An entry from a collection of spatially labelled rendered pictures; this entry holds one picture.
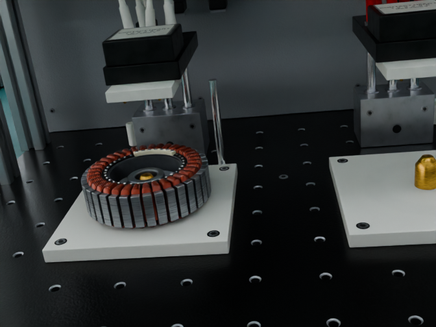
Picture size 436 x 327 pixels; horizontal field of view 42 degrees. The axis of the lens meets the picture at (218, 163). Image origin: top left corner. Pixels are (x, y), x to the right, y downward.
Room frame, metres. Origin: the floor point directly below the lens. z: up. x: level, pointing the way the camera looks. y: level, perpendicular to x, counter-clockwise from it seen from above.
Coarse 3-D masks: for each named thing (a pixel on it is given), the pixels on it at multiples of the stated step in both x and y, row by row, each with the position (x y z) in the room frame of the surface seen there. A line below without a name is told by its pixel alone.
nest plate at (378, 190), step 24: (336, 168) 0.48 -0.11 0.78; (360, 168) 0.48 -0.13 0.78; (384, 168) 0.47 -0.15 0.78; (408, 168) 0.47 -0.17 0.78; (336, 192) 0.45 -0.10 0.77; (360, 192) 0.43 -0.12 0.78; (384, 192) 0.43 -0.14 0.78; (408, 192) 0.42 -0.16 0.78; (432, 192) 0.42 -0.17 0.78; (360, 216) 0.39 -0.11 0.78; (384, 216) 0.39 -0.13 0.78; (408, 216) 0.38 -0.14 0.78; (432, 216) 0.38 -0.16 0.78; (360, 240) 0.36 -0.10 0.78; (384, 240) 0.36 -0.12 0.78; (408, 240) 0.36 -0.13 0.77; (432, 240) 0.36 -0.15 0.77
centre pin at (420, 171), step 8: (424, 160) 0.43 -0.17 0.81; (432, 160) 0.42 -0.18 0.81; (416, 168) 0.43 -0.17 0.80; (424, 168) 0.42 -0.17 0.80; (432, 168) 0.42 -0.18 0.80; (416, 176) 0.43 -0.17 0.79; (424, 176) 0.42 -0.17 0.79; (432, 176) 0.42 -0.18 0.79; (416, 184) 0.43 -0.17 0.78; (424, 184) 0.42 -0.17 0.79; (432, 184) 0.42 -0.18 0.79
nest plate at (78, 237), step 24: (216, 168) 0.52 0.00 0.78; (216, 192) 0.46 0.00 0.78; (72, 216) 0.45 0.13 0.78; (192, 216) 0.42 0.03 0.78; (216, 216) 0.42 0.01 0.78; (72, 240) 0.41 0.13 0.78; (96, 240) 0.40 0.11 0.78; (120, 240) 0.40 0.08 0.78; (144, 240) 0.39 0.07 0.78; (168, 240) 0.39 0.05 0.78; (192, 240) 0.38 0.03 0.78; (216, 240) 0.38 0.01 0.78
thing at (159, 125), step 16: (144, 112) 0.60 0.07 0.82; (160, 112) 0.59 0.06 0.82; (176, 112) 0.58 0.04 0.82; (192, 112) 0.58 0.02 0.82; (144, 128) 0.58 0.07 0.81; (160, 128) 0.58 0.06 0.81; (176, 128) 0.58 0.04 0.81; (192, 128) 0.58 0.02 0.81; (144, 144) 0.58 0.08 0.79; (192, 144) 0.58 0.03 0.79; (208, 144) 0.61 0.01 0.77
